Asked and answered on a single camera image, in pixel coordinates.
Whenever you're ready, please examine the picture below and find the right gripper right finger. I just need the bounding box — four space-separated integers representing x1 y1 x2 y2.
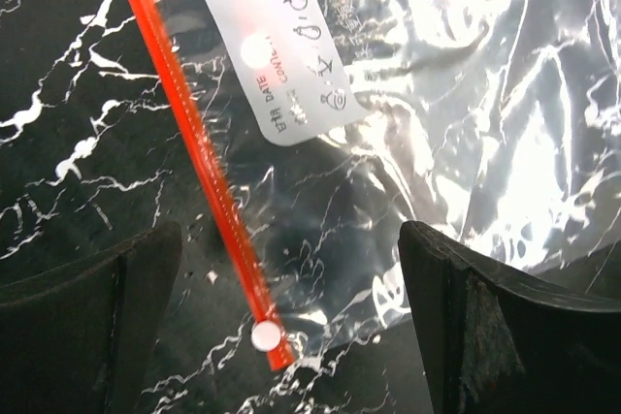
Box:
398 221 620 413

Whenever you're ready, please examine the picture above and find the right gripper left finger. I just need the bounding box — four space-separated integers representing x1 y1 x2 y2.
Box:
1 222 182 413

